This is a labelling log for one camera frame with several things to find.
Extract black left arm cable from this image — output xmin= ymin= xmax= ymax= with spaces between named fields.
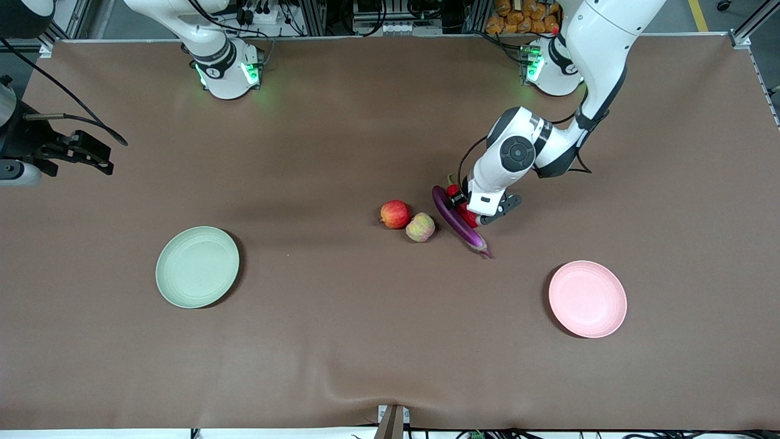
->
xmin=456 ymin=91 xmax=595 ymax=191

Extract pink round plate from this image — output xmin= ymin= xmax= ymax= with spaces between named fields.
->
xmin=548 ymin=260 xmax=628 ymax=339

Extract orange packaged goods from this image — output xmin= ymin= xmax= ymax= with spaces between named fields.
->
xmin=484 ymin=0 xmax=562 ymax=35

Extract red chili pepper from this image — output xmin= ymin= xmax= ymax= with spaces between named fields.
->
xmin=447 ymin=185 xmax=480 ymax=228

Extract pale green round plate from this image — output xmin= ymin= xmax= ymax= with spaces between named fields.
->
xmin=155 ymin=226 xmax=241 ymax=309

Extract red apple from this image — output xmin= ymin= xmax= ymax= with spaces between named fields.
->
xmin=380 ymin=200 xmax=411 ymax=230

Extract brown table cloth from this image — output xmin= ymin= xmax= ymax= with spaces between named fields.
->
xmin=0 ymin=37 xmax=780 ymax=430

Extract metal mount bracket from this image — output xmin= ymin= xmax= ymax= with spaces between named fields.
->
xmin=377 ymin=404 xmax=411 ymax=439

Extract yellow-green apple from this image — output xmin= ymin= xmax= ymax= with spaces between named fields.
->
xmin=406 ymin=212 xmax=436 ymax=243

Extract purple eggplant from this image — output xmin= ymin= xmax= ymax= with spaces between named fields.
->
xmin=432 ymin=185 xmax=493 ymax=259

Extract white power strip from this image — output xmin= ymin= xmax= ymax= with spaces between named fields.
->
xmin=235 ymin=4 xmax=281 ymax=26

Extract aluminium frame post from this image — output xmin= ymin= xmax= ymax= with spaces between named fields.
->
xmin=728 ymin=0 xmax=780 ymax=49

